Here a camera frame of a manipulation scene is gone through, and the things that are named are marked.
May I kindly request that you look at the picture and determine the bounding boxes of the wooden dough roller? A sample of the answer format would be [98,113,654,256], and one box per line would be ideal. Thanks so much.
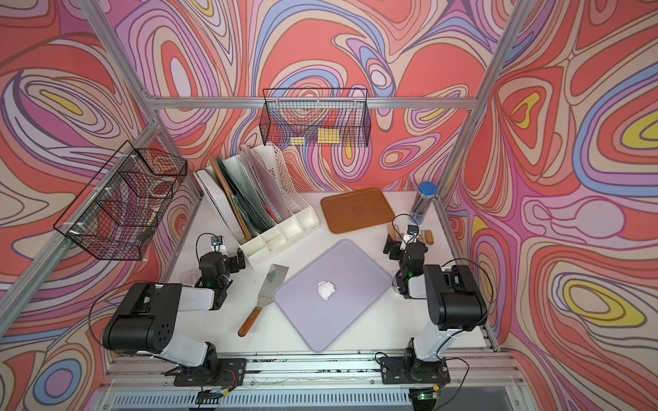
[387,224,435,245]

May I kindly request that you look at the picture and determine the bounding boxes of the purple cutting board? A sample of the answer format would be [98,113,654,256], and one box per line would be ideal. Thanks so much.
[273,240,392,353]

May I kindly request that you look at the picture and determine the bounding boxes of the white dough piece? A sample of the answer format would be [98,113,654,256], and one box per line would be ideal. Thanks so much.
[317,281,336,301]

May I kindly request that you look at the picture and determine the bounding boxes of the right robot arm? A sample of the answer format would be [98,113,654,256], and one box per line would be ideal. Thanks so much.
[383,236,488,368]

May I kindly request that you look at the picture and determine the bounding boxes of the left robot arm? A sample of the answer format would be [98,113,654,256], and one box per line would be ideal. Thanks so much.
[101,250,246,368]

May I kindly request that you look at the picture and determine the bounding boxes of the dark green cutting board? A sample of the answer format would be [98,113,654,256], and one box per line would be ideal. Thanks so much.
[216,156,275,236]

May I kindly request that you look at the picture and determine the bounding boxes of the blue lid clear canister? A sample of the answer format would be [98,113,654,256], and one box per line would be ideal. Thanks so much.
[409,182,438,225]

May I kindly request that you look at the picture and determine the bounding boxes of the brown wooden board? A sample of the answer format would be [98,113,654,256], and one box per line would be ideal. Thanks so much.
[208,158,252,244]

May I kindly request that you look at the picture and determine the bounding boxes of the brown wooden tray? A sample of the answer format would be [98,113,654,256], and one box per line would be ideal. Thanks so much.
[320,188,394,235]

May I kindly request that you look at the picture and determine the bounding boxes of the white board rack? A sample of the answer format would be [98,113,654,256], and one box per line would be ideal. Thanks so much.
[202,147,320,268]

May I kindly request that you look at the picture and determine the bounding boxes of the white thick cutting board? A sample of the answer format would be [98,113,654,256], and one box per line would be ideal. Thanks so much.
[195,170,243,244]

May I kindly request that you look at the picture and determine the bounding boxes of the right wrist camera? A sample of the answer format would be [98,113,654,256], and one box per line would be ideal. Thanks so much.
[404,224,420,243]

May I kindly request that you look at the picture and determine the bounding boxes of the metal scraper wooden handle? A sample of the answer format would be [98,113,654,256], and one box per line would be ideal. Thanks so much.
[237,264,289,337]

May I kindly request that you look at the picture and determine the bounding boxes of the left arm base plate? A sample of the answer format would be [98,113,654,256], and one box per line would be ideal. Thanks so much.
[173,358,247,387]

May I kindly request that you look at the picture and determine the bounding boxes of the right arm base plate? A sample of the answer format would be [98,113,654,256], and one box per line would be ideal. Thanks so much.
[375,356,451,386]

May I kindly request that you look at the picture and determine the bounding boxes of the black wire basket left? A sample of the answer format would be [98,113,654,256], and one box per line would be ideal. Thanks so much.
[53,141,188,261]

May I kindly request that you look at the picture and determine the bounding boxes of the black wire basket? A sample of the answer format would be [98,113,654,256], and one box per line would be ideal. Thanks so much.
[259,87,372,148]
[53,141,188,261]

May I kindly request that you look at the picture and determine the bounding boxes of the black wire basket back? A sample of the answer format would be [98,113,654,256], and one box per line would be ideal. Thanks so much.
[259,87,372,148]

